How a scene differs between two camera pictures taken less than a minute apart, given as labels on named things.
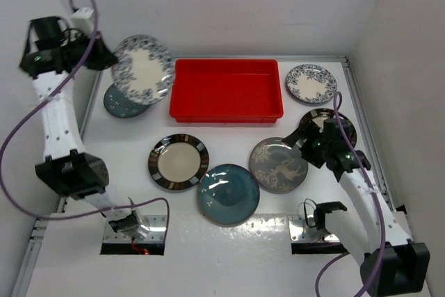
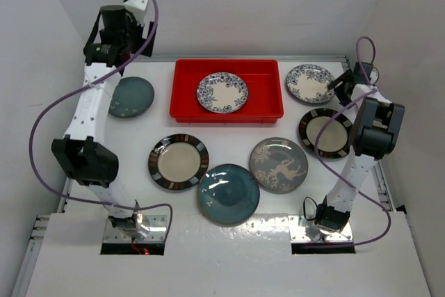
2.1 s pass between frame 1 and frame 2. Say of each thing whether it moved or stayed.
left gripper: moved
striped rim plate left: stayed
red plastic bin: stayed
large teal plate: stayed
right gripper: moved
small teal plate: stayed
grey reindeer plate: stayed
